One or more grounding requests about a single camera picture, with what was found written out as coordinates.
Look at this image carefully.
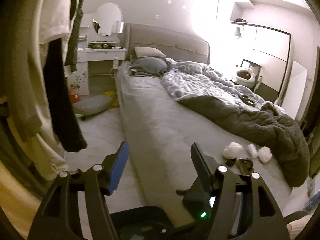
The black curved plastic piece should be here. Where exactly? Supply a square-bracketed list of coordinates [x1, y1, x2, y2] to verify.
[225, 158, 237, 167]

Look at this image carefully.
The hanging black garment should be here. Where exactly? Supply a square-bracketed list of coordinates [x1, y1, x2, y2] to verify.
[43, 38, 87, 153]

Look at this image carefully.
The grey bed with mattress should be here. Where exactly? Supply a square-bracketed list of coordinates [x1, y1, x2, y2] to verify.
[116, 23, 294, 226]

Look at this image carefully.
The grey cushioned stool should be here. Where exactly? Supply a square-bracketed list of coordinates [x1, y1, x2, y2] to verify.
[73, 95, 113, 120]

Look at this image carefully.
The grey fluffy blanket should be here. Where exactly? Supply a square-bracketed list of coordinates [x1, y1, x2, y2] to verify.
[178, 95, 310, 187]

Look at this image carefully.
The red box on floor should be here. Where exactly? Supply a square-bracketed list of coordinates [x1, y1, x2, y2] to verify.
[69, 94, 81, 104]

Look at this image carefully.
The patterned grey white duvet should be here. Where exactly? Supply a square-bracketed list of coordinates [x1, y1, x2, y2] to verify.
[161, 58, 286, 115]

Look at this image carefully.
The white dressing table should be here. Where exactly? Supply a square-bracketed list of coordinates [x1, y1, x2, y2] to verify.
[63, 2, 128, 97]

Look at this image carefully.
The grey blue pillow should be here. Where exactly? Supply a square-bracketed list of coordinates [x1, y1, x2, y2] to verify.
[130, 57, 167, 78]

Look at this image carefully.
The cream pillow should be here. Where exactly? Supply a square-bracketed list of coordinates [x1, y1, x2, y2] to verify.
[135, 46, 166, 58]

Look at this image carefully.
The hanging cream garment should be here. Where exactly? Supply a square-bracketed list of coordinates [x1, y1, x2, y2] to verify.
[1, 0, 71, 180]

